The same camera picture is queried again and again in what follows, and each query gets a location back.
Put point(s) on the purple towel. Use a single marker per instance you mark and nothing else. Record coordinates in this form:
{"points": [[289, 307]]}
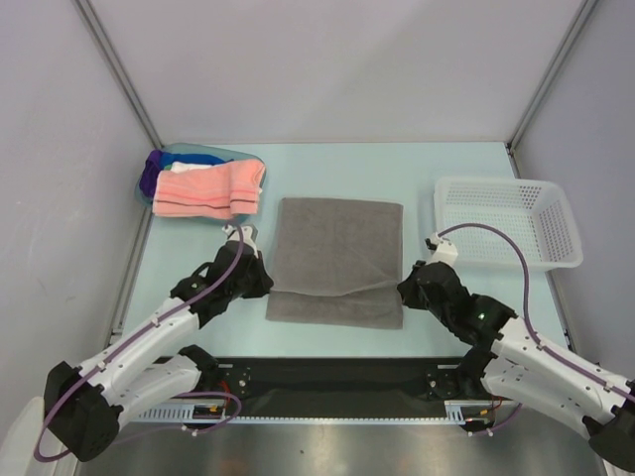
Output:
{"points": [[148, 180]]}

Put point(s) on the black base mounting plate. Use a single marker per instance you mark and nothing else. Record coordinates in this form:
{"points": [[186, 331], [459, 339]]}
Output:
{"points": [[345, 387]]}

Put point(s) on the white towel in tray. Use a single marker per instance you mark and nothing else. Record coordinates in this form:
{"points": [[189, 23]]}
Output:
{"points": [[180, 167]]}

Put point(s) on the slotted white cable duct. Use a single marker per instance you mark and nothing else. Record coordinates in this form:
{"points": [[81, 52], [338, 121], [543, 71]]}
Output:
{"points": [[189, 413]]}

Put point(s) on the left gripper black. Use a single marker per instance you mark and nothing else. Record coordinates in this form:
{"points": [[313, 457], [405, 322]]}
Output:
{"points": [[264, 283]]}

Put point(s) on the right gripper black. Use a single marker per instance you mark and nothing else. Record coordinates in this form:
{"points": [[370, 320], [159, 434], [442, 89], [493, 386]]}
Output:
{"points": [[417, 286]]}

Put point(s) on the translucent blue towel tray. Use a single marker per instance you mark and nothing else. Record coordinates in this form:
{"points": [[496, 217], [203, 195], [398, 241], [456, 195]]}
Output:
{"points": [[228, 155]]}

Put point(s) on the white perforated plastic basket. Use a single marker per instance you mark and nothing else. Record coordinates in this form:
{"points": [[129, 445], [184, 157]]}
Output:
{"points": [[536, 215]]}

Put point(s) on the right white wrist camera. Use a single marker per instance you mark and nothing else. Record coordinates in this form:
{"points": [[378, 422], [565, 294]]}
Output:
{"points": [[441, 251]]}

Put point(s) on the blue towel in tray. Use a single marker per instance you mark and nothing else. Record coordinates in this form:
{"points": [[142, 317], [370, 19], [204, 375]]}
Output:
{"points": [[167, 159]]}

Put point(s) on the grey terry towel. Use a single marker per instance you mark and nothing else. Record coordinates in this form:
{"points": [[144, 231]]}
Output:
{"points": [[338, 262]]}

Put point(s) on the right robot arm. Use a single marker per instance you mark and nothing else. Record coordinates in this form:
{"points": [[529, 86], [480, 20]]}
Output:
{"points": [[506, 360]]}

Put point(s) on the pink striped towel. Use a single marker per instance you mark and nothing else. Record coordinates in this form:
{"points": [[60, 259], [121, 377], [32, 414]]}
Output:
{"points": [[220, 192]]}

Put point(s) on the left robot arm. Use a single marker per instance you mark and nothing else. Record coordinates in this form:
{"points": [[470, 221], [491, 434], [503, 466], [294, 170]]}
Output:
{"points": [[87, 405]]}

